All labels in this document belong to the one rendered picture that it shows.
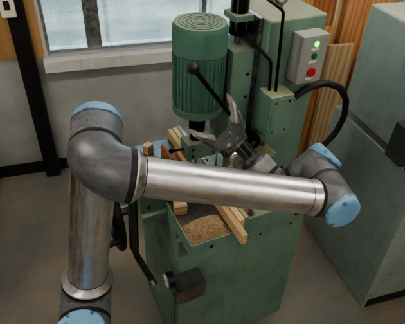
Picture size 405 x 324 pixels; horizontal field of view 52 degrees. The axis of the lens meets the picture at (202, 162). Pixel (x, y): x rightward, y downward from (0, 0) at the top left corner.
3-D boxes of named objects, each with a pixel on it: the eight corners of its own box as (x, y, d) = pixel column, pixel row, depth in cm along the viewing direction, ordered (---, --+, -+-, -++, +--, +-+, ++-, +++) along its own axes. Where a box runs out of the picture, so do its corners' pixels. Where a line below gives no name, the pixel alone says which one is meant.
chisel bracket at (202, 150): (180, 154, 160) (180, 135, 155) (213, 146, 165) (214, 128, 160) (188, 165, 155) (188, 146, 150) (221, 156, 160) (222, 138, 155)
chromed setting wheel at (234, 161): (224, 174, 156) (226, 147, 148) (252, 166, 160) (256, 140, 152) (227, 179, 154) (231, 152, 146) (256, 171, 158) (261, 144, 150)
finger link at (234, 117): (236, 89, 114) (240, 123, 114) (236, 92, 120) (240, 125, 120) (225, 90, 114) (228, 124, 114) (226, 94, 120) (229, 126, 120)
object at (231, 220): (167, 137, 184) (167, 129, 181) (171, 135, 184) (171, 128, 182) (241, 244, 137) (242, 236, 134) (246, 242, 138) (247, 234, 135)
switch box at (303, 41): (285, 77, 140) (293, 31, 131) (309, 72, 144) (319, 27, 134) (295, 85, 136) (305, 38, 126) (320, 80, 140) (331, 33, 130)
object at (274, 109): (253, 125, 147) (258, 87, 138) (275, 120, 151) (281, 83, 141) (266, 138, 141) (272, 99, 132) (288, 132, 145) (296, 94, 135)
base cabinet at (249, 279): (146, 281, 230) (138, 185, 186) (238, 249, 251) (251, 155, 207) (177, 355, 199) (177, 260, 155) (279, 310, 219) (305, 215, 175)
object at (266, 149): (243, 168, 158) (246, 143, 151) (259, 164, 161) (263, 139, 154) (256, 184, 152) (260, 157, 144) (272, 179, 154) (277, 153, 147)
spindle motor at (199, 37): (164, 101, 149) (162, 15, 130) (209, 92, 156) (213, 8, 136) (184, 126, 137) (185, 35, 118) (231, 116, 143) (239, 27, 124)
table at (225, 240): (113, 162, 178) (112, 150, 174) (179, 146, 189) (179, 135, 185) (164, 269, 135) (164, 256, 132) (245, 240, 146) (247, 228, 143)
